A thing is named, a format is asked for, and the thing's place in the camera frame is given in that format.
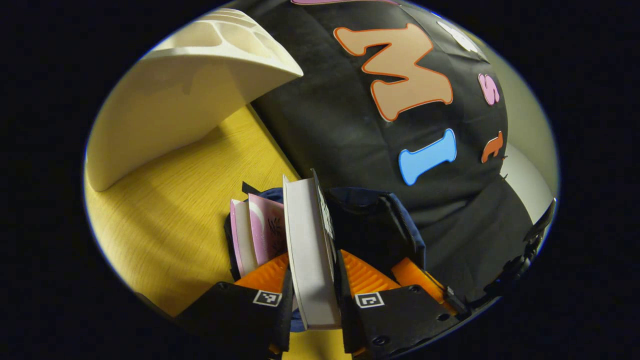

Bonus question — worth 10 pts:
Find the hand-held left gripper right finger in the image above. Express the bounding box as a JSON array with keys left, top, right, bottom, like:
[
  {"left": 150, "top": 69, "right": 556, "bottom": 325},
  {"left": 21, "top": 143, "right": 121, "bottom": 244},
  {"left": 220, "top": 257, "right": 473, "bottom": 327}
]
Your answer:
[{"left": 336, "top": 249, "right": 463, "bottom": 358}]

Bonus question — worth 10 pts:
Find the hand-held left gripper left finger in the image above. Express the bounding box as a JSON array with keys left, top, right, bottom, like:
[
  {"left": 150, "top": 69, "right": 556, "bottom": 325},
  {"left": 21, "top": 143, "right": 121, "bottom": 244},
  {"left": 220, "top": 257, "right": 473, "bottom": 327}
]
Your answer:
[{"left": 175, "top": 252, "right": 295, "bottom": 358}]

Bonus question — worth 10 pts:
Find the blue schoolbag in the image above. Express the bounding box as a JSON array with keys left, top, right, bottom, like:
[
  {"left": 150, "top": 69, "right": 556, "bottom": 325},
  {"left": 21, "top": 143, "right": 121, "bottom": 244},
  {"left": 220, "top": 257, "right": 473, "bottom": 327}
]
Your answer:
[{"left": 223, "top": 181, "right": 427, "bottom": 333}]

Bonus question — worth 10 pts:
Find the pink book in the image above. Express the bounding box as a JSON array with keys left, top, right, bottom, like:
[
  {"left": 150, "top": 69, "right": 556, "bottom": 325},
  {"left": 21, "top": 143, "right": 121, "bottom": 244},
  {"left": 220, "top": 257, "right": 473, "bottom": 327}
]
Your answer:
[{"left": 229, "top": 193, "right": 288, "bottom": 279}]

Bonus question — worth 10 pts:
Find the grey portrait book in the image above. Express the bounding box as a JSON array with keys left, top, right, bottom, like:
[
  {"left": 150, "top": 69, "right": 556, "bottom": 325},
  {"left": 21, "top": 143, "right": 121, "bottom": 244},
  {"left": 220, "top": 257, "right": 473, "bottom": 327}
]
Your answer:
[{"left": 282, "top": 168, "right": 343, "bottom": 331}]

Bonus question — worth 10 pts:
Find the white plastic bookshelf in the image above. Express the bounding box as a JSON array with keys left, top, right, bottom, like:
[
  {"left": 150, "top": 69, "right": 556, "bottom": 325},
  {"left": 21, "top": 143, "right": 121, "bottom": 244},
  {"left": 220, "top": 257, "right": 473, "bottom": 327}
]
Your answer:
[{"left": 86, "top": 7, "right": 304, "bottom": 193}]

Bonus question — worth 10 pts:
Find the black backdrop cloth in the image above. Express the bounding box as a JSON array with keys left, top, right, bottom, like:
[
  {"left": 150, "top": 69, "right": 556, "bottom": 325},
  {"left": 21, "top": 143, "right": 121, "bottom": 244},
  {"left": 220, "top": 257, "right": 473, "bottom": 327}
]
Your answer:
[{"left": 240, "top": 0, "right": 546, "bottom": 301}]

